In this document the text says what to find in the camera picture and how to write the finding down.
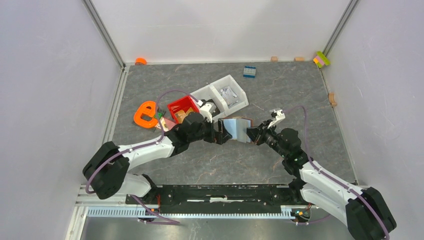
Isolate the gold card in red bin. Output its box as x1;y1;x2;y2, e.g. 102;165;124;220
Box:
175;110;192;124

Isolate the red plastic bin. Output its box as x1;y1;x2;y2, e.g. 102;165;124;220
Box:
167;96;199;124

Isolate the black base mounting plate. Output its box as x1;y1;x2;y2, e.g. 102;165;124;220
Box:
141;184;309;214

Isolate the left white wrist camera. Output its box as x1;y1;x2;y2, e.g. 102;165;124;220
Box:
196;99;217;123

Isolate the pink wooden puzzle tile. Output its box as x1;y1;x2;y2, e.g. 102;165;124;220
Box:
155;117;177;132

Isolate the aluminium frame rail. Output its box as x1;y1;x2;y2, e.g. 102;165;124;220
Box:
64;184;377;240

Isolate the orange tape roll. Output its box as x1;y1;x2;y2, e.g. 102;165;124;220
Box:
134;57;147;65

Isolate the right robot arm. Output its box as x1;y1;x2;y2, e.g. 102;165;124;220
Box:
246;120;397;240

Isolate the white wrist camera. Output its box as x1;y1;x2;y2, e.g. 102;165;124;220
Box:
267;108;286;129
196;99;217;123

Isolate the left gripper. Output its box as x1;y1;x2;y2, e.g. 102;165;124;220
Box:
188;116;232;144

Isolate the small wooden block right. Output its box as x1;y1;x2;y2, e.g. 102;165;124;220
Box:
294;56;305;62

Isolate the multicolour toy brick stack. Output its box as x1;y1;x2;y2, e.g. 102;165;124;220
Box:
313;51;331;69

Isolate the white divided plastic bin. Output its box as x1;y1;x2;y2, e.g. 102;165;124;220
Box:
191;74;249;121

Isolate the orange letter e toy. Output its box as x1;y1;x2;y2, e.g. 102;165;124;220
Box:
133;100;158;129

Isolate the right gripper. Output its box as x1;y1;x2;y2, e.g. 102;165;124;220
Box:
243;119;288;159

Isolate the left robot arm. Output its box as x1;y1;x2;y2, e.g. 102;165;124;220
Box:
82;112;233;204

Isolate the brown leather card holder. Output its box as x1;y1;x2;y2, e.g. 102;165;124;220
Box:
219;117;253;143

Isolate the wooden arch block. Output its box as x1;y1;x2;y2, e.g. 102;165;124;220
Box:
328;92;338;108

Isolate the green toy brick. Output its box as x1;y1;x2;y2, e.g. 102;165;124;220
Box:
155;112;164;120

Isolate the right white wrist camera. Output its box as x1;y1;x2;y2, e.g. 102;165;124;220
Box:
267;108;286;129

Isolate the blue toy brick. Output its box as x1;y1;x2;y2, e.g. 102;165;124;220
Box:
243;66;257;78

